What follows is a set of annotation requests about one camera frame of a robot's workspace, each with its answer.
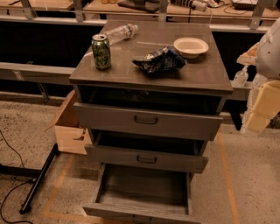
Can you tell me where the blue chip bag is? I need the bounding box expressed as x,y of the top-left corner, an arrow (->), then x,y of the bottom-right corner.
132,47 -> 187,74

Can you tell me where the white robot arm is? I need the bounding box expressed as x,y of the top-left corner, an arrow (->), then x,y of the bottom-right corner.
236,18 -> 280,134

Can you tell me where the grey drawer cabinet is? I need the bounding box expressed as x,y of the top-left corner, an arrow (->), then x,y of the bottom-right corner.
70,21 -> 233,173

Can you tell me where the grey top drawer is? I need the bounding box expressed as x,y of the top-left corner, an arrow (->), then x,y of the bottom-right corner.
73,102 -> 222,141

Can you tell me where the grey drawer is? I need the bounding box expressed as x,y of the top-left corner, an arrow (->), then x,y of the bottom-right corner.
85,130 -> 208,173
73,102 -> 222,141
83,164 -> 201,224

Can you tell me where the grey middle drawer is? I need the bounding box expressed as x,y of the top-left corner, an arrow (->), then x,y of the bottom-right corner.
85,130 -> 208,173

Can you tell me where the grey bottom drawer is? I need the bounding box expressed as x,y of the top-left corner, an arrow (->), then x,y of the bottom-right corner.
83,164 -> 201,224

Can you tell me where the white paper bowl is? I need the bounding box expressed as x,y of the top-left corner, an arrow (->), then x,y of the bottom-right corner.
173,38 -> 209,59

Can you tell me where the clear plastic water bottle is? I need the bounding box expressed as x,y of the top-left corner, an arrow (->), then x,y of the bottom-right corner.
104,24 -> 138,45

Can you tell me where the green soda can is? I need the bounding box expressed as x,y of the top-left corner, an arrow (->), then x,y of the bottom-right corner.
91,34 -> 111,70

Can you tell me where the cardboard box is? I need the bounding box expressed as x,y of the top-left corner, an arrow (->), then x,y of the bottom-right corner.
45,90 -> 92,155

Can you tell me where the black table leg base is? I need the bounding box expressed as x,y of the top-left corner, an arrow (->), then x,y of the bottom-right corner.
0,144 -> 59,214

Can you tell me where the grey metal shelf rail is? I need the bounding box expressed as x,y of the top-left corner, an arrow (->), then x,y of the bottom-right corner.
0,62 -> 74,85

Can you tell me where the black floor cable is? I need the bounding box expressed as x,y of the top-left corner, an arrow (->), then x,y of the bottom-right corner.
0,129 -> 37,224

